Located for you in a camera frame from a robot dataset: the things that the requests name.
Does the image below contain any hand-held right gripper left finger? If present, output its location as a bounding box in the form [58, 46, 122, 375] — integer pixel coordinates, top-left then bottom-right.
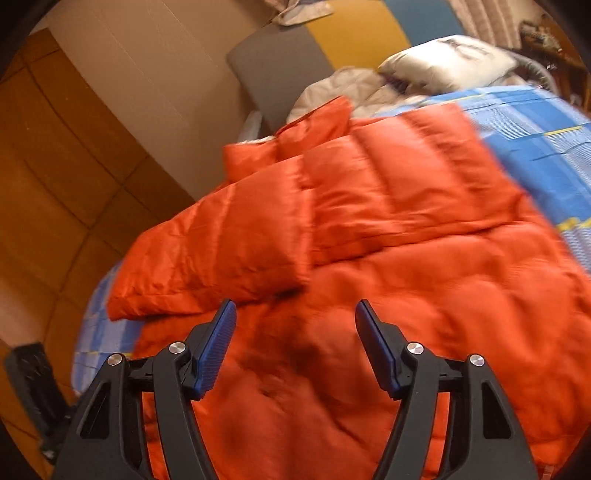
[51, 299, 238, 480]

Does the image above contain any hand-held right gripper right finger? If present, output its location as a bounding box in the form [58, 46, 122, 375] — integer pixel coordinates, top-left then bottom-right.
[355, 299, 541, 480]

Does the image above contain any orange down jacket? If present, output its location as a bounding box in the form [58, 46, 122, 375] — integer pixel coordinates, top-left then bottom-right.
[106, 96, 591, 480]

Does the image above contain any black floor object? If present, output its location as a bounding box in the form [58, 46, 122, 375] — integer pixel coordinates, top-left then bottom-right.
[4, 342, 77, 462]

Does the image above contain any blue plaid bed sheet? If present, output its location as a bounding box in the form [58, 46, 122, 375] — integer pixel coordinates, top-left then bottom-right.
[71, 85, 591, 398]

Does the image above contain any beige quilt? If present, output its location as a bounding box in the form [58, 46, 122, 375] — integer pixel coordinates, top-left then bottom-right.
[286, 67, 430, 125]

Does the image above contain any blue pillow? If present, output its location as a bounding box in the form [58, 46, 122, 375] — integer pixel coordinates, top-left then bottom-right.
[225, 0, 467, 134]

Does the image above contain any white pillow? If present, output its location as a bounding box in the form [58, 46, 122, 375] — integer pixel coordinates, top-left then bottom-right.
[379, 34, 518, 93]

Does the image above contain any beige cloth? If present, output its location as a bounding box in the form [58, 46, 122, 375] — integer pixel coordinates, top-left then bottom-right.
[270, 0, 335, 26]

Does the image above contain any striped curtain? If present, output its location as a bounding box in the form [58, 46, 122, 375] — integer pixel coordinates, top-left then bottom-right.
[450, 0, 527, 49]

